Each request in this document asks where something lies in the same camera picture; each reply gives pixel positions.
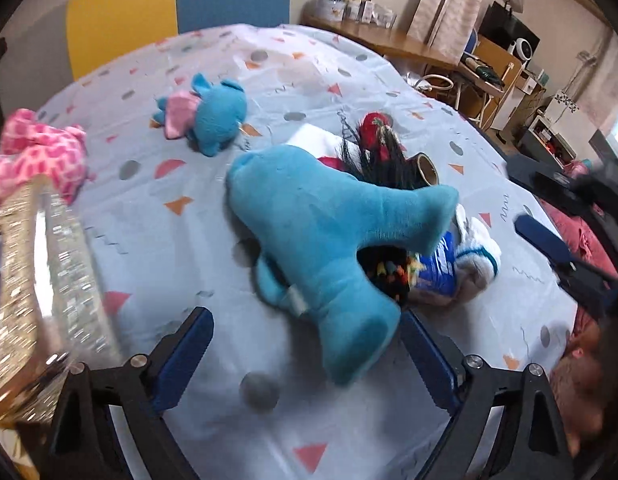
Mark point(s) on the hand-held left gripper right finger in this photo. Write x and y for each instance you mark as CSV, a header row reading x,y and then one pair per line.
x,y
429,360

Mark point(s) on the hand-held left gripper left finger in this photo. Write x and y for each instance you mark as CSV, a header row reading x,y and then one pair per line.
x,y
184,355

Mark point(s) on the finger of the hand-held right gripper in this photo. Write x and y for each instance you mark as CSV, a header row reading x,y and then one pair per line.
x,y
534,175
539,235

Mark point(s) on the black patterned sock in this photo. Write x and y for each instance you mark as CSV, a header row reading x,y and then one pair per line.
x,y
389,275

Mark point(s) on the black furry toy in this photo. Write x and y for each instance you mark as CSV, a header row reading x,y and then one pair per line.
x,y
384,170

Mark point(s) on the large blue plush toy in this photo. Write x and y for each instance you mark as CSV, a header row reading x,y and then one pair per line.
x,y
314,210

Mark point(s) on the small blue elephant plush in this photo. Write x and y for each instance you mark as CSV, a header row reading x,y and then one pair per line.
x,y
214,115

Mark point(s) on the red cloth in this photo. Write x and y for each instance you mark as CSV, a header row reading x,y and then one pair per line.
x,y
584,230

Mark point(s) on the blue and white sock toy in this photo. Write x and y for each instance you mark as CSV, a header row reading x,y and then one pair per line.
x,y
479,250

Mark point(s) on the white patterned cabinet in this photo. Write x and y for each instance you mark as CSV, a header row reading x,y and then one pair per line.
x,y
561,107

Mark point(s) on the blue white packet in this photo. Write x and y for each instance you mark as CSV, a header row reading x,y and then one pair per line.
x,y
439,270

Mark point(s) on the cardboard tube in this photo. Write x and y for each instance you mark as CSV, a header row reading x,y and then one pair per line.
x,y
426,170

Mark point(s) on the wooden cabinet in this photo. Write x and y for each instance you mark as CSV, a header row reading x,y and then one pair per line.
x,y
494,75

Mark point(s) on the white fan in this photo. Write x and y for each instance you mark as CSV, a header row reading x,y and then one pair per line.
x,y
519,49

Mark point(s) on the blue chair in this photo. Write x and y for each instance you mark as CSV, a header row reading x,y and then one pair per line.
x,y
470,42

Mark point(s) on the gold tissue box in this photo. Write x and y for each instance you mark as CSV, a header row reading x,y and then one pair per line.
x,y
64,260

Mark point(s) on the black monitor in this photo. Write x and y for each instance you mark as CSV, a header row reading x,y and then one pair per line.
x,y
504,22

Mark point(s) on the person's brown patterned clothing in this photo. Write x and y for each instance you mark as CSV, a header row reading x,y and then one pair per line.
x,y
584,385

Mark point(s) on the floral curtain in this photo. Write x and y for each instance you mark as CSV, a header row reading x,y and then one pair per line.
x,y
444,5

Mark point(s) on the wooden desk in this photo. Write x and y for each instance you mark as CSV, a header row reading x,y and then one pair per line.
x,y
389,40

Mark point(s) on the small white box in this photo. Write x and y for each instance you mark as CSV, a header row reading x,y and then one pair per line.
x,y
383,14

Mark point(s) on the white paper sheet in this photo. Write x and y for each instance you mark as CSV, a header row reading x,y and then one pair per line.
x,y
314,140

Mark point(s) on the pink checkered plush toy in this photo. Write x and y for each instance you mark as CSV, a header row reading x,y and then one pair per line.
x,y
44,150

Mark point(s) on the large metal tin can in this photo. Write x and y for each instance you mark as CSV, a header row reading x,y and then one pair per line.
x,y
333,6

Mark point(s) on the grey yellow blue headboard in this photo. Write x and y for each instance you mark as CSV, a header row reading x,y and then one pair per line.
x,y
124,20

